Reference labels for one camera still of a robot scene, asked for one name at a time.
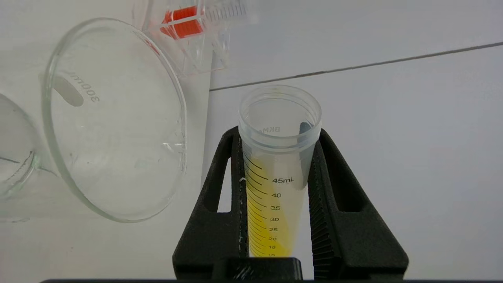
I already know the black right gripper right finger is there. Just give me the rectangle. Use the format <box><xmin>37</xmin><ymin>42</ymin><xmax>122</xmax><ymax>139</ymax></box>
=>
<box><xmin>307</xmin><ymin>129</ymin><xmax>409</xmax><ymax>280</ymax></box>

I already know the clear acrylic test tube rack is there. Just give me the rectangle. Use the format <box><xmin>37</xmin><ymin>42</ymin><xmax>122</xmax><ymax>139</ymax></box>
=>
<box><xmin>132</xmin><ymin>0</ymin><xmax>233</xmax><ymax>77</ymax></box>

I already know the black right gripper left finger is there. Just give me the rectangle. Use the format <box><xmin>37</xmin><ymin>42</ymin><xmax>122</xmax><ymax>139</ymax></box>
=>
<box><xmin>172</xmin><ymin>126</ymin><xmax>250</xmax><ymax>280</ymax></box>

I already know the clear glass beaker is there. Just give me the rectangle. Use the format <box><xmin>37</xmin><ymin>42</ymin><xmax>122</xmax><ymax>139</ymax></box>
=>
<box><xmin>0</xmin><ymin>18</ymin><xmax>187</xmax><ymax>223</ymax></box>

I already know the test tube with red liquid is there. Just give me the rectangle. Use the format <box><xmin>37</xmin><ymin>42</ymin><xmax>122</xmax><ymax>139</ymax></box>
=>
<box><xmin>159</xmin><ymin>0</ymin><xmax>249</xmax><ymax>40</ymax></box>

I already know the test tube with yellow pigment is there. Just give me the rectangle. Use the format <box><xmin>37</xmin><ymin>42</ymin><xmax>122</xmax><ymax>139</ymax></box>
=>
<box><xmin>238</xmin><ymin>85</ymin><xmax>323</xmax><ymax>258</ymax></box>

